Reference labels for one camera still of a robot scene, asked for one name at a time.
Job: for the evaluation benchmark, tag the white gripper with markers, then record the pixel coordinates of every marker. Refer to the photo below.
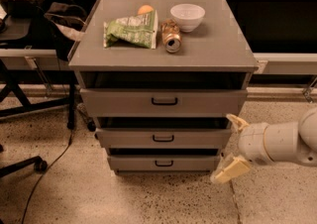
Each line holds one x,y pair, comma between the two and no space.
252,143

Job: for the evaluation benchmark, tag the grey drawer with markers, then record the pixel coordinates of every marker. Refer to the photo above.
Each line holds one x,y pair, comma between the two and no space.
163,163
163,138
162,103

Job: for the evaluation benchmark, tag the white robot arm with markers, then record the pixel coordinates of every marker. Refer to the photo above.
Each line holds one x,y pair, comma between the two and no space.
264,144

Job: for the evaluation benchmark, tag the grey bottom drawer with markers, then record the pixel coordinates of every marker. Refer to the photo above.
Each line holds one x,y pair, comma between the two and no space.
163,163

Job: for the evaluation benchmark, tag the grey drawer cabinet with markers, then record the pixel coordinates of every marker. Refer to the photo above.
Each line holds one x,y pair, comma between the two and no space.
215,56

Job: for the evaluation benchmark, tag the grey top drawer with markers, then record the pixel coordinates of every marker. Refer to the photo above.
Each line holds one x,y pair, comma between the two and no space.
162,103

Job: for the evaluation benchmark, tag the crushed brown soda can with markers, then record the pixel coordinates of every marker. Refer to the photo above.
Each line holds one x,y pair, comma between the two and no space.
170,34

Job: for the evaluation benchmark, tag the white bowl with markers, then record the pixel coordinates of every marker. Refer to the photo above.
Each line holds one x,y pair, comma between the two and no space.
187,16

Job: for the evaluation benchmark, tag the green chip bag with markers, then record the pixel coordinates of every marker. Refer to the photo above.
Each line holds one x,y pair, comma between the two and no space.
140,30

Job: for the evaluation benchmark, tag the orange fruit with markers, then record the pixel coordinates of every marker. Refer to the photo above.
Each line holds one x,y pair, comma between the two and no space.
145,9

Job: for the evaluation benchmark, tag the black office chair base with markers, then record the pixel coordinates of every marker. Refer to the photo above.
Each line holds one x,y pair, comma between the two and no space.
37,162

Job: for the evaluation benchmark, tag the dark brown bag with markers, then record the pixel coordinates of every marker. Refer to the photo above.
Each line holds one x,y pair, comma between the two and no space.
66,22

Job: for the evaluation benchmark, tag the black bag on desk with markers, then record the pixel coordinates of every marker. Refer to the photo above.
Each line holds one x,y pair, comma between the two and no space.
22,8

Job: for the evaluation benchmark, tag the black desk frame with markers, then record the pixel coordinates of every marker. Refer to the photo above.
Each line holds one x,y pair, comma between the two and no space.
29,55

